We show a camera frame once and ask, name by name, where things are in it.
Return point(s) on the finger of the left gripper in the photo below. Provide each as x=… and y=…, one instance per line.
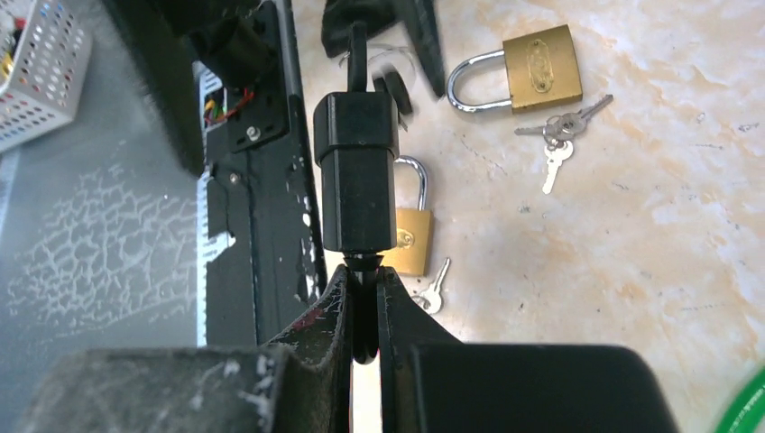
x=420, y=20
x=352, y=24

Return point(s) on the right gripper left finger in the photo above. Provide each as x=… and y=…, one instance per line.
x=296, y=382

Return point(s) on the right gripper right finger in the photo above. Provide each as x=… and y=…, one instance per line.
x=432, y=382

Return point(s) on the black padlock with keys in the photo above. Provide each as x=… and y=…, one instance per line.
x=356, y=143

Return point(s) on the brass padlock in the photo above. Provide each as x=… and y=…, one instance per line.
x=542, y=72
x=414, y=230

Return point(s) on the black-headed key bunch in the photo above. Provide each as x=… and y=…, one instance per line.
x=366, y=61

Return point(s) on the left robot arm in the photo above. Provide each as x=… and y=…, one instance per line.
x=163, y=39

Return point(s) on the white perforated tray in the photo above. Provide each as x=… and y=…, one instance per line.
x=45, y=51

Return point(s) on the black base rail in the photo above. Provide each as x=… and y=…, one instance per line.
x=260, y=263

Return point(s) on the green cable lock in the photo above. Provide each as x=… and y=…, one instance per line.
x=745, y=414

